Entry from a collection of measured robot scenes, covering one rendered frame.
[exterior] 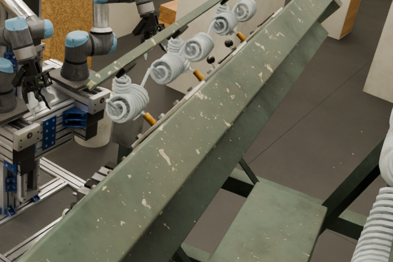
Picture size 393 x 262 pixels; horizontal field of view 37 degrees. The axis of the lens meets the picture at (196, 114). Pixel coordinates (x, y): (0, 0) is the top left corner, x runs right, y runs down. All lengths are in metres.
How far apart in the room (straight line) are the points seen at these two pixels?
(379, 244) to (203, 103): 0.56
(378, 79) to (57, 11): 3.31
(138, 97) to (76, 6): 3.22
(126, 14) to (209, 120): 5.18
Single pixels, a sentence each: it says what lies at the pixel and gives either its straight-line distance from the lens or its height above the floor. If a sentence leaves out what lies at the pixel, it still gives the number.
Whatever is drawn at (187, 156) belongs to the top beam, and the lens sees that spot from 1.06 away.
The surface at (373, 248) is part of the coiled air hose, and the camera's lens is 0.74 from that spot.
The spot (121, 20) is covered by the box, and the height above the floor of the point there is 0.19.
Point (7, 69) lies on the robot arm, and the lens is 2.74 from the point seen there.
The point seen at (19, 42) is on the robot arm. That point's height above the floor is 1.57.
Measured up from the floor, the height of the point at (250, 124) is 1.66.
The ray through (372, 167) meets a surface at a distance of 1.68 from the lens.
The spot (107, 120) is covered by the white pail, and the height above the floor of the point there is 0.22.
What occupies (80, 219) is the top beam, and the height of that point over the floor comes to 1.92.
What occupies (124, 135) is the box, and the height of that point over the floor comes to 0.82.
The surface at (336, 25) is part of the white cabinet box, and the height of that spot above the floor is 0.16.
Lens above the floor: 2.48
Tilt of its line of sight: 29 degrees down
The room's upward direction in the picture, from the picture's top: 10 degrees clockwise
